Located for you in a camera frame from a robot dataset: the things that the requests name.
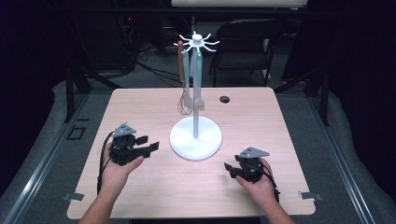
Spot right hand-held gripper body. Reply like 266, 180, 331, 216
233, 147, 271, 184

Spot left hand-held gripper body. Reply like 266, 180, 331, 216
109, 122, 145, 167

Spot white utensil rack stand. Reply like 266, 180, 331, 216
169, 31, 223, 161

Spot teal handled spatula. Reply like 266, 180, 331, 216
192, 50, 205, 112
182, 49, 194, 110

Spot brown handled wire whisk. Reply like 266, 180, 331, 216
177, 39, 193, 117

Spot person's right hand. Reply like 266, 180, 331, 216
234, 157, 280, 207

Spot person's left hand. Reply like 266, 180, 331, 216
99, 143, 145, 201

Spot black metal stand leg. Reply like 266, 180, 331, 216
63, 60, 123, 124
274, 66, 332, 127

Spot black folding chair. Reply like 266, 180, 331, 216
210, 18, 283, 88

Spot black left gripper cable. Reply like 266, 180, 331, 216
96, 131, 115, 196

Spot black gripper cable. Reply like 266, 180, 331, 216
261, 163, 281, 203
96, 131, 115, 196

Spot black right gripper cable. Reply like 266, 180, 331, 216
261, 163, 281, 203

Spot grey table bracket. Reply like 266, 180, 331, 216
63, 192, 85, 202
298, 190, 323, 202

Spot black floor cables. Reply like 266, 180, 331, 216
135, 43, 183, 88

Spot metal floor rail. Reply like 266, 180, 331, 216
2, 92, 92, 224
306, 92, 378, 224

